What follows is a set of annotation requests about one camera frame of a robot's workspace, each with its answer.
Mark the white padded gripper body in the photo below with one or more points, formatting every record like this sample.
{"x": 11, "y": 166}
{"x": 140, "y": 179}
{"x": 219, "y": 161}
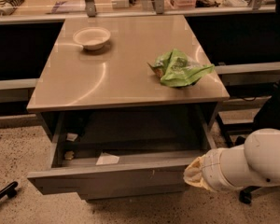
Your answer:
{"x": 212, "y": 169}

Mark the grey top drawer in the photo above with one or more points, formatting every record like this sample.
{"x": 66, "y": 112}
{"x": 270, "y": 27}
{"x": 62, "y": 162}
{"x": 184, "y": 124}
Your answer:
{"x": 154, "y": 147}

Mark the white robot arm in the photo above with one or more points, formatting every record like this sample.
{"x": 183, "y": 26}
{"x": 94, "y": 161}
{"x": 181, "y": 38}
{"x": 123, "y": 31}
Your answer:
{"x": 236, "y": 169}

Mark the white paper slip in drawer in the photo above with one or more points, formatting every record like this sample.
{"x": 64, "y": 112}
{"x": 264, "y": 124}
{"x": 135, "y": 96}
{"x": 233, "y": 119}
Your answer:
{"x": 106, "y": 159}

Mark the grey drawer cabinet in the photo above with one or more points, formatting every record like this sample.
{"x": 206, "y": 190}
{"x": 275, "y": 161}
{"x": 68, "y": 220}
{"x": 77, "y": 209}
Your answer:
{"x": 119, "y": 74}

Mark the black office chair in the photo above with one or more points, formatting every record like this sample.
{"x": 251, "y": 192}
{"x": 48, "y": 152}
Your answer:
{"x": 270, "y": 115}

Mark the green crumpled chip bag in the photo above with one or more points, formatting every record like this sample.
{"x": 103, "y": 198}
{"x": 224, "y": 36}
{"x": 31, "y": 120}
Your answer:
{"x": 175, "y": 69}

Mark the small white paper scrap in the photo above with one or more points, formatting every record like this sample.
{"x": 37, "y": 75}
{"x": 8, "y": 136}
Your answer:
{"x": 71, "y": 137}

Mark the white bowl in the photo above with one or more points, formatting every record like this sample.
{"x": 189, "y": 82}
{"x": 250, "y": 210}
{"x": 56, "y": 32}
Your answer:
{"x": 92, "y": 38}

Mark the black floor leg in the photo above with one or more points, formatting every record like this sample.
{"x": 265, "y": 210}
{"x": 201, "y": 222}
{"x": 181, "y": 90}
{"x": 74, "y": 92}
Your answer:
{"x": 9, "y": 190}

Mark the purple booklet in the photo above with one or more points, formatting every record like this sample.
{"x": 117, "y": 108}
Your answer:
{"x": 67, "y": 7}

